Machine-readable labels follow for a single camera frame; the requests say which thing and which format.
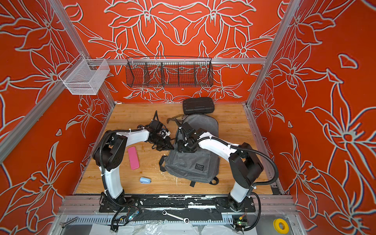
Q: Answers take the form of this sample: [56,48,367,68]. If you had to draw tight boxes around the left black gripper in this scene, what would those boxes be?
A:
[151,135,175,150]

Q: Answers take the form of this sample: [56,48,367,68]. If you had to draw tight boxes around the grey student backpack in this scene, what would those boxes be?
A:
[159,114,220,187]

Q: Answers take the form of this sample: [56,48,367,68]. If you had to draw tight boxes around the pink pencil case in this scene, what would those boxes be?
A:
[127,146,140,170]

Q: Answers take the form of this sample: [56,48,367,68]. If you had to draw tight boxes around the light blue stapler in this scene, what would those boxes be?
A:
[140,177,151,184]

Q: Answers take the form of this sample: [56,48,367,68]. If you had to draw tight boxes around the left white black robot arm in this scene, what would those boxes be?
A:
[93,111,174,212]

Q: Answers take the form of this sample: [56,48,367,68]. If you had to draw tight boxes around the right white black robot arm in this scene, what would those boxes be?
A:
[174,119,279,212]

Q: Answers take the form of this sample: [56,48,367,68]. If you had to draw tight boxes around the small metal hand tool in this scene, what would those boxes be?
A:
[166,114,185,123]

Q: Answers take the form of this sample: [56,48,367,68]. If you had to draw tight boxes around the black hard case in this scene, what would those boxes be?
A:
[183,97,215,115]

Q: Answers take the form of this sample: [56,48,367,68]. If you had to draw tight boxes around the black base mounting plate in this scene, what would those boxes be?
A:
[99,193,256,213]

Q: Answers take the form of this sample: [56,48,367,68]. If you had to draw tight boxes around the silver combination wrench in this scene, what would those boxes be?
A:
[162,210,190,224]

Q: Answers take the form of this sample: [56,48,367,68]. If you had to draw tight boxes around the yellow tape roll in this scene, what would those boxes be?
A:
[273,218,289,235]

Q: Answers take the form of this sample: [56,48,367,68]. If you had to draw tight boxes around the black wire wall basket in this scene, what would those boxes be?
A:
[125,57,214,88]

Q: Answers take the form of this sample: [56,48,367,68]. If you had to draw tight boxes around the white wire wall basket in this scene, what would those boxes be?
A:
[59,58,110,95]

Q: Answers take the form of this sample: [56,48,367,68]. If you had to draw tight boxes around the grey bolt on frame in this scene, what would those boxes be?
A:
[60,216,79,229]

